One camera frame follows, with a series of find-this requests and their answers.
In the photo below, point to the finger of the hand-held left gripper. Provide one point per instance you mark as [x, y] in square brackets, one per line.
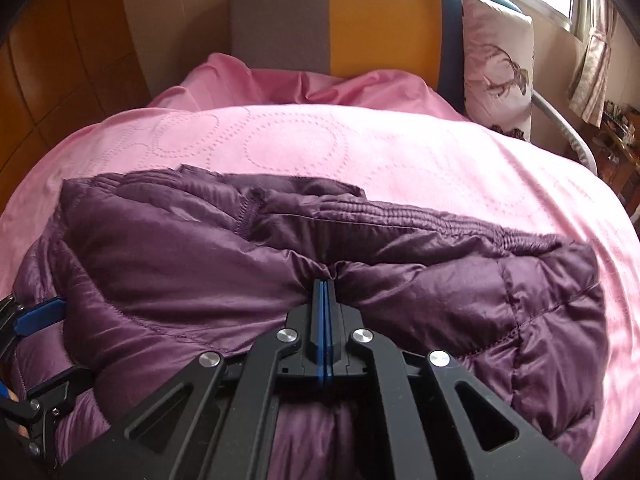
[40, 316]
[50, 390]

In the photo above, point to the grey yellow blue headboard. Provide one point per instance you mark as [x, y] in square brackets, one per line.
[380, 15]

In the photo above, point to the purple quilted down jacket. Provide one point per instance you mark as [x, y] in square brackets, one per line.
[200, 260]

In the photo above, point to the deer print pillow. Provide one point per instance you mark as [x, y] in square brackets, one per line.
[495, 60]

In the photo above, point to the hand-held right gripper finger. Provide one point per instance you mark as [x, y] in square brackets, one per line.
[319, 325]
[329, 325]

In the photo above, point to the wooden wardrobe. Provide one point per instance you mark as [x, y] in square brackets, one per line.
[60, 60]

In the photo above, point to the floral beige curtain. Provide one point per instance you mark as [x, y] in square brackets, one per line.
[592, 80]

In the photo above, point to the wooden desk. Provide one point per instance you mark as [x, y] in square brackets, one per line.
[622, 155]

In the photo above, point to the grey bed rail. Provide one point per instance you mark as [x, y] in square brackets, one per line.
[565, 120]

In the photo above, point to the pink bed blanket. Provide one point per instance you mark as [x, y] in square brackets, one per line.
[300, 140]

